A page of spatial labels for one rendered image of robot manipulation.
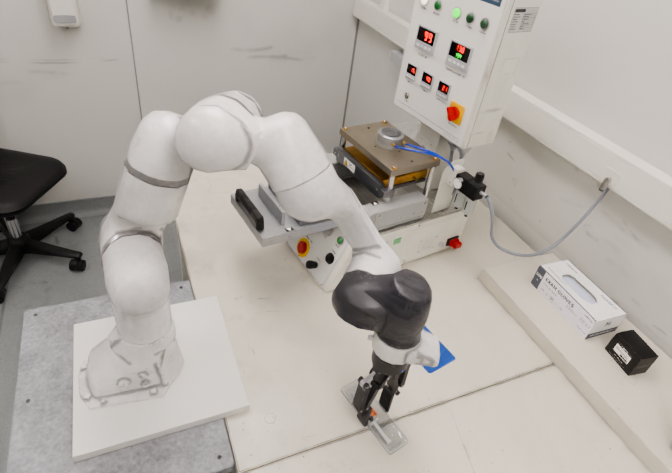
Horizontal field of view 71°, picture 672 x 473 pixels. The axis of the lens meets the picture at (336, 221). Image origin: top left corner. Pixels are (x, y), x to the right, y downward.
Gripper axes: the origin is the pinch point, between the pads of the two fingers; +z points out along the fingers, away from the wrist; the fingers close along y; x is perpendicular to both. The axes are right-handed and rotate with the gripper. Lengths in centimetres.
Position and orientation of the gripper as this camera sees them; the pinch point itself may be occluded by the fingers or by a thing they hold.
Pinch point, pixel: (375, 406)
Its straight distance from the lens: 113.9
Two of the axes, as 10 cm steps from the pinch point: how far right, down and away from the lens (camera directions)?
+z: -1.2, 8.0, 5.9
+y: -8.1, 2.6, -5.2
